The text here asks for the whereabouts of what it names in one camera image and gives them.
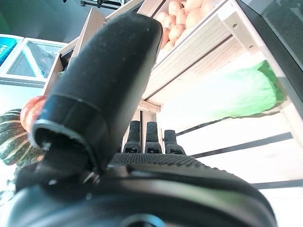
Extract green striped pumpkin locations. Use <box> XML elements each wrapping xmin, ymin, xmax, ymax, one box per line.
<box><xmin>0</xmin><ymin>108</ymin><xmax>45</xmax><ymax>166</ymax></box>

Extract small orange pumpkin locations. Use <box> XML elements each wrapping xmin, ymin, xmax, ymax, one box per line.
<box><xmin>20</xmin><ymin>95</ymin><xmax>47</xmax><ymax>133</ymax></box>

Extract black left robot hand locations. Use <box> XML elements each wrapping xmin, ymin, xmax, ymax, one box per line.
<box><xmin>6</xmin><ymin>11</ymin><xmax>278</xmax><ymax>227</ymax></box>

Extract tan potato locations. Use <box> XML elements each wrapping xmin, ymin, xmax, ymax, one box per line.
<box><xmin>162</xmin><ymin>40</ymin><xmax>176</xmax><ymax>52</ymax></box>
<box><xmin>186</xmin><ymin>0</ymin><xmax>215</xmax><ymax>29</ymax></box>
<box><xmin>175</xmin><ymin>8</ymin><xmax>189</xmax><ymax>26</ymax></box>
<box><xmin>155</xmin><ymin>11</ymin><xmax>170</xmax><ymax>24</ymax></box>
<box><xmin>168</xmin><ymin>23</ymin><xmax>188</xmax><ymax>43</ymax></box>

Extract wooden slatted crate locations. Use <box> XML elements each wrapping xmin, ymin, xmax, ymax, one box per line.
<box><xmin>137</xmin><ymin>0</ymin><xmax>237</xmax><ymax>69</ymax></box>
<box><xmin>120</xmin><ymin>9</ymin><xmax>303</xmax><ymax>227</ymax></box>

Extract wooden display rack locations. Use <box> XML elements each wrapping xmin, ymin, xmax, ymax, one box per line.
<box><xmin>42</xmin><ymin>0</ymin><xmax>143</xmax><ymax>95</ymax></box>

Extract white green napa cabbage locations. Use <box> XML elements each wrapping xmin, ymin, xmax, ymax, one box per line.
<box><xmin>163</xmin><ymin>60</ymin><xmax>286</xmax><ymax>121</ymax></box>

